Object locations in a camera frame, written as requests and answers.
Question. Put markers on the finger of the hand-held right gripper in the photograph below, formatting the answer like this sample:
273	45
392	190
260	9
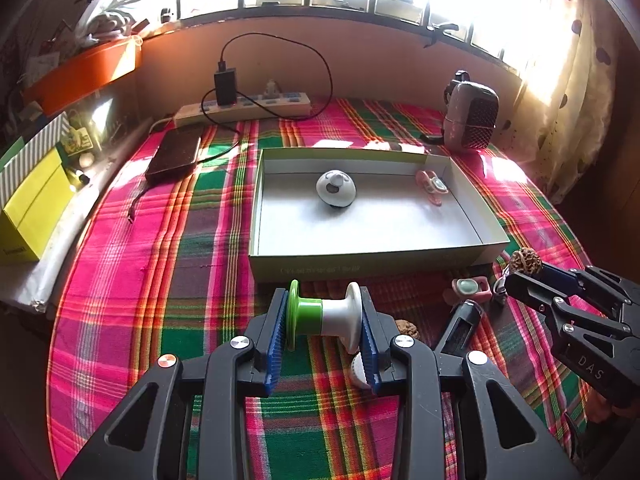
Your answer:
552	275
530	287

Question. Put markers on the pink clip gadget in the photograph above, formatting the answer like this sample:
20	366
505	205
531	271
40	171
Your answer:
431	183
469	290

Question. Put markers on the brown walnut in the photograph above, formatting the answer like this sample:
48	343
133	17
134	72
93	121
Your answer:
407	329
522	260

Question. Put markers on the small flashlight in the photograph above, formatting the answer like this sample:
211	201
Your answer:
79	177

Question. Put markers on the grey desk heater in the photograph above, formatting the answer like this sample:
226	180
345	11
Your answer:
470	115

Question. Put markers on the green and white spool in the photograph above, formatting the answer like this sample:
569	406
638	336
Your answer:
320	315

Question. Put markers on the black charger adapter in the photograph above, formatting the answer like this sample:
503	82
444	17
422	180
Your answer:
225	89

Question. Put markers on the orange tray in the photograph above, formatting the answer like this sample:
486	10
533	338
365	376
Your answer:
85	75

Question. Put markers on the green picture card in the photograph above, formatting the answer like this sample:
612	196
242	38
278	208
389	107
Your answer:
77	140

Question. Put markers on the plaid cloth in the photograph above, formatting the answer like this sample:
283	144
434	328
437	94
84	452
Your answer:
150	285

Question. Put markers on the yellow box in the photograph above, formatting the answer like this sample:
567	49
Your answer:
32	210

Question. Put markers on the white round gadget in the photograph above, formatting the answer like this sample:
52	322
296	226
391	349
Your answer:
336	189

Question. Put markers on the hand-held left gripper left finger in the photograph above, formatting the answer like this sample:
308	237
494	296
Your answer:
276	332

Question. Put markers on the spotted curtain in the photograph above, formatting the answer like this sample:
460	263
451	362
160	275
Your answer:
575	90

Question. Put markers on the white power strip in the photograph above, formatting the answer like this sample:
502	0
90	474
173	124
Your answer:
260	108

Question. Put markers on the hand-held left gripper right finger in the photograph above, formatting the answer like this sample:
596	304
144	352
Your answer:
369	342

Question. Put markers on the white plug adapter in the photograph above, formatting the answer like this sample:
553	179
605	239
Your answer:
270	88

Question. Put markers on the white ribbed cap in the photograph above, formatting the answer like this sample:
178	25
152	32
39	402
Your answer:
358	371

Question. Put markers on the plastic plant bag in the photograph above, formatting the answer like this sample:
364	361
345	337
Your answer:
105	17

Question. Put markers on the shallow cardboard box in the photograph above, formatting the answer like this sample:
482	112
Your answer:
375	220

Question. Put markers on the black power bank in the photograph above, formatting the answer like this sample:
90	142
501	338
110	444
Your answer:
174	156

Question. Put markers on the small usb adapter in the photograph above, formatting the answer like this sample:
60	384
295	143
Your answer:
500	287

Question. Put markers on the black rectangular device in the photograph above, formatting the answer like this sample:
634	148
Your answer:
457	327

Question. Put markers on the striped box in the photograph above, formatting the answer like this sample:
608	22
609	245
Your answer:
37	152

